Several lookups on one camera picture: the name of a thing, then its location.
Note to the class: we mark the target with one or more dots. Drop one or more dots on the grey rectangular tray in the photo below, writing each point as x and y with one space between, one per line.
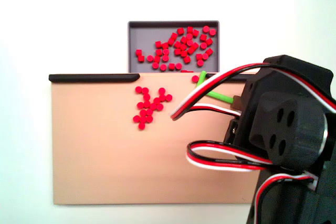
141 37

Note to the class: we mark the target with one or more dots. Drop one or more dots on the peach flat board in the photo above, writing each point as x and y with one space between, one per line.
105 155

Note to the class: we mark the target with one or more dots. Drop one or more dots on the black board edge rail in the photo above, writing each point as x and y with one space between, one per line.
92 78
241 78

